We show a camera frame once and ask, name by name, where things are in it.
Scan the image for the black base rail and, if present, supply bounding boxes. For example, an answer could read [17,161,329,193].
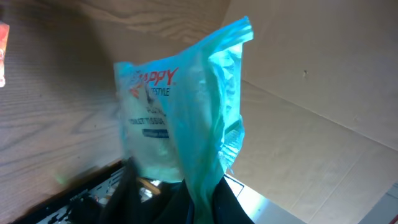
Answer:
[12,160,162,224]

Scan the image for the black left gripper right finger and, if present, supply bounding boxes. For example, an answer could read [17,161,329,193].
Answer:
[212,177,254,224]

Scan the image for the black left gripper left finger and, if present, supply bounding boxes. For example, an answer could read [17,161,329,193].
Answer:
[99,158,194,224]

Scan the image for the orange tissue pack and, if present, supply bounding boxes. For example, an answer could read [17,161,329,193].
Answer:
[0,22,9,88]

